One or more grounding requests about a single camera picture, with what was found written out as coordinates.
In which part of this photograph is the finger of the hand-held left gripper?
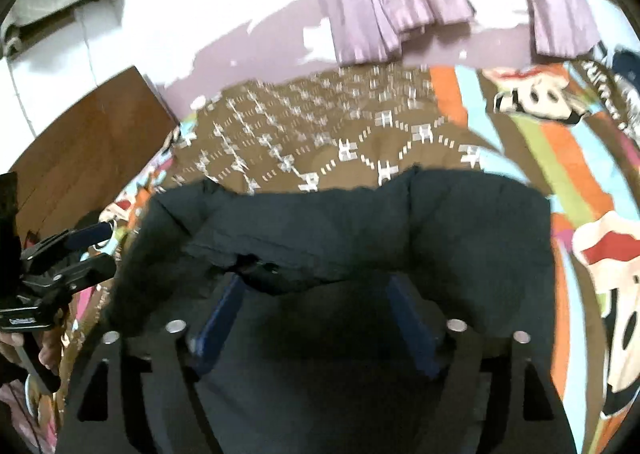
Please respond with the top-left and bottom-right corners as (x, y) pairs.
(20, 221), (118, 263)
(31, 253), (117, 293)

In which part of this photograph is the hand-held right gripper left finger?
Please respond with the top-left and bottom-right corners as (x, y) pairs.
(55, 274), (248, 454)

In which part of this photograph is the brown printed blanket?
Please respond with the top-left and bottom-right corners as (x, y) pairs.
(0, 62), (640, 454)

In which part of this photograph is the black jacket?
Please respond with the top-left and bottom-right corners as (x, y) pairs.
(107, 167), (571, 454)

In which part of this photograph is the wooden headboard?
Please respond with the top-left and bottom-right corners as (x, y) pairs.
(10, 65), (180, 240)

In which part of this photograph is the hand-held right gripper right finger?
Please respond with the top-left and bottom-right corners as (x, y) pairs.
(387, 274), (576, 454)

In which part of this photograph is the person's left hand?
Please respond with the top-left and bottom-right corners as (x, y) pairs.
(0, 329), (64, 376)

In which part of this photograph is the dark blue cap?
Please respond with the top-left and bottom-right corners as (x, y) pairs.
(611, 48), (640, 85)

